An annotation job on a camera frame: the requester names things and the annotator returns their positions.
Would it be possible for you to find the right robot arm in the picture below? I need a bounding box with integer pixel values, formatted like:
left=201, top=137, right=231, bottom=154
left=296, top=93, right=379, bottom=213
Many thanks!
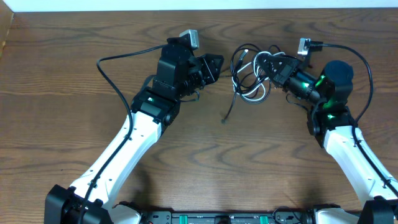
left=253, top=52, right=397, bottom=223

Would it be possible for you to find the right camera black cable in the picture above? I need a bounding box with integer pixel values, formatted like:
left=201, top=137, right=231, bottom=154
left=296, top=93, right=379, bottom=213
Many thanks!
left=309, top=42, right=398, bottom=194

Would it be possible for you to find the black usb cable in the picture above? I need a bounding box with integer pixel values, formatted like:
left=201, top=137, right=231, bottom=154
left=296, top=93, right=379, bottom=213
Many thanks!
left=221, top=43, right=282, bottom=124

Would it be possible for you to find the white usb cable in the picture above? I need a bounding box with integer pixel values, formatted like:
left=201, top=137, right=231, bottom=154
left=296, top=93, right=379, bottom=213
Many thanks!
left=232, top=49, right=287, bottom=105

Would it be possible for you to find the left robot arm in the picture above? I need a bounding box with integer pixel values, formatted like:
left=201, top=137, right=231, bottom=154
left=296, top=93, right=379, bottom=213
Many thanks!
left=44, top=44, right=224, bottom=223

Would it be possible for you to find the left camera black cable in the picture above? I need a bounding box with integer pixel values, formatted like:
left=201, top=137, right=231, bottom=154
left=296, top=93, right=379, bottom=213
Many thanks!
left=77, top=44, right=170, bottom=224

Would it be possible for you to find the camera black cable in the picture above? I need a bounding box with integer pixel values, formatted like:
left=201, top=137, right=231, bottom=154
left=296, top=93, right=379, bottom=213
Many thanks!
left=77, top=44, right=170, bottom=224
left=309, top=42, right=398, bottom=194

